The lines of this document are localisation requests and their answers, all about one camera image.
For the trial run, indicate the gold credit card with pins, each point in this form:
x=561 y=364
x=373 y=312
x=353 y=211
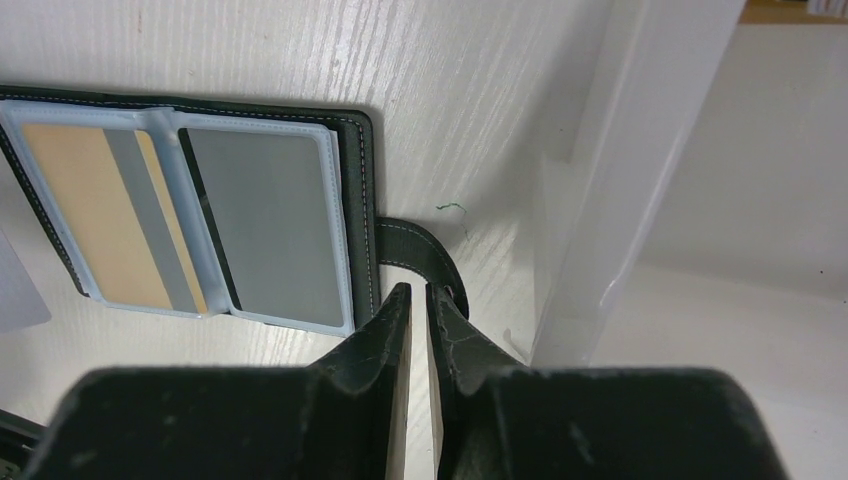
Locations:
x=110 y=189

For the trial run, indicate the black leather card holder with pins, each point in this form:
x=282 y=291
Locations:
x=372 y=241

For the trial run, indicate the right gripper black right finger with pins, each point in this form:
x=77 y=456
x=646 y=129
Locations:
x=503 y=420

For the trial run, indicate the dark glossy credit card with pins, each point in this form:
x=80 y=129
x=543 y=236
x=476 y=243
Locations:
x=273 y=209

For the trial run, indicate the white plastic bin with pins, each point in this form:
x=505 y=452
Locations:
x=701 y=216

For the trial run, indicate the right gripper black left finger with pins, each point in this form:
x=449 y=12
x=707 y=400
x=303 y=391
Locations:
x=340 y=417

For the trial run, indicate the silver VIP card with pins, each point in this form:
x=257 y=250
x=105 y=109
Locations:
x=22 y=306

